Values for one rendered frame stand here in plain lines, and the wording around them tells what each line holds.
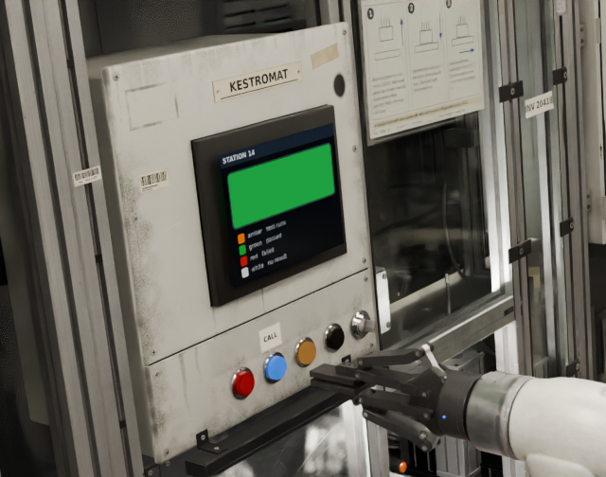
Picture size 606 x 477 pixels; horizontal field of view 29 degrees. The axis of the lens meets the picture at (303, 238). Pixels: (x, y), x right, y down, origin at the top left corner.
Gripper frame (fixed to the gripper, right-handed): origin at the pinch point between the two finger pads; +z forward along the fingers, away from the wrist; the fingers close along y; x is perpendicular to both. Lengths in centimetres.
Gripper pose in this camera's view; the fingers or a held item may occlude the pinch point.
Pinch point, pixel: (339, 379)
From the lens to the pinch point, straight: 145.0
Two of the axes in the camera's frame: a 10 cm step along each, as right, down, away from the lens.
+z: -7.6, -0.9, 6.4
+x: -6.4, 2.4, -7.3
